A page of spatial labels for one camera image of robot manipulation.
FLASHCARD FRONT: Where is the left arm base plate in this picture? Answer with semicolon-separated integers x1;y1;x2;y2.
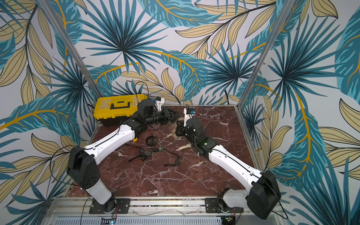
89;197;130;215

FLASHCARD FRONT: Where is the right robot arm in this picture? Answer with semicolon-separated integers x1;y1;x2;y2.
176;118;281;220

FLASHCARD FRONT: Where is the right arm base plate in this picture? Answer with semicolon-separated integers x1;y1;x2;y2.
205;198;244;213

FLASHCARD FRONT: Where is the cream strap watch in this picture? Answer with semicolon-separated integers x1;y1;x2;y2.
176;145;191;152

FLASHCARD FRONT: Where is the beige striped cloth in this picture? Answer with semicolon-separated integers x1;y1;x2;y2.
172;118;185;140

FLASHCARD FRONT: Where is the aluminium front rail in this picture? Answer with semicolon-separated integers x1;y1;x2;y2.
42;196;289;225

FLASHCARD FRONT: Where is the black coiled watch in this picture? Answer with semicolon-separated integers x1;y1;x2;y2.
145;136;157;147

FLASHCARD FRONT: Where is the yellow black toolbox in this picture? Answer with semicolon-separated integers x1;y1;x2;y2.
93;94;148;127

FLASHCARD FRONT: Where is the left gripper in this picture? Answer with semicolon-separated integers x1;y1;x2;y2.
146;106;180;126

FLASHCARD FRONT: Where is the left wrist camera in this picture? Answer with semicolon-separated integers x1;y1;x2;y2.
153;97;165;112

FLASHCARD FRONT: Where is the small olive watch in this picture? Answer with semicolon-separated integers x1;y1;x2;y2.
152;146;165;153

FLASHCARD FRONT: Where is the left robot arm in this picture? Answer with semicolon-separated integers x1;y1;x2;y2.
67;98;179;213

